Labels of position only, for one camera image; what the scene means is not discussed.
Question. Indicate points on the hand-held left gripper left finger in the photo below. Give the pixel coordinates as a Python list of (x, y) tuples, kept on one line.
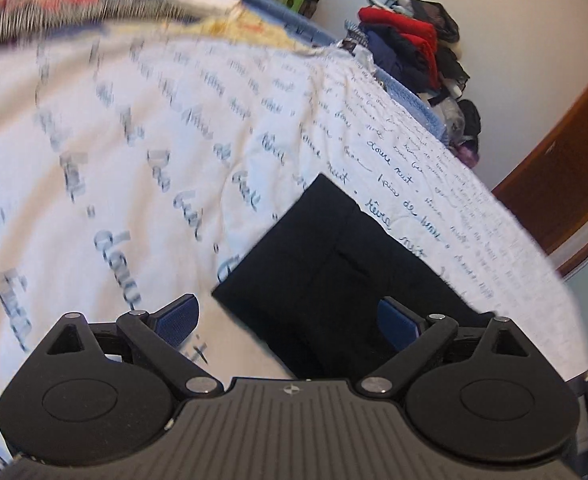
[(176, 321)]

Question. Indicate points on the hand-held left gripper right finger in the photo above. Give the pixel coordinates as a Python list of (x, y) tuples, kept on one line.
[(396, 326)]

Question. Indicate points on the black pants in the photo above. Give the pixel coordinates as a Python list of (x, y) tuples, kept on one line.
[(344, 270)]

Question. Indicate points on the white printed blanket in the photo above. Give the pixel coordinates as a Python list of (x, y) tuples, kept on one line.
[(138, 170)]

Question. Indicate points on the purple bag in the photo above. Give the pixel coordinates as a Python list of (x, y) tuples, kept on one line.
[(466, 152)]

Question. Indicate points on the brown wooden door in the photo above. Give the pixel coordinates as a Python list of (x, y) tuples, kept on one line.
[(564, 170)]

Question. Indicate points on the pile of clothes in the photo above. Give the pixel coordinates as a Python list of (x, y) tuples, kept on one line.
[(414, 55)]

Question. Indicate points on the patterned cloths heap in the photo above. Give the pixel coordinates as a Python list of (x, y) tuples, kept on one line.
[(93, 5)]

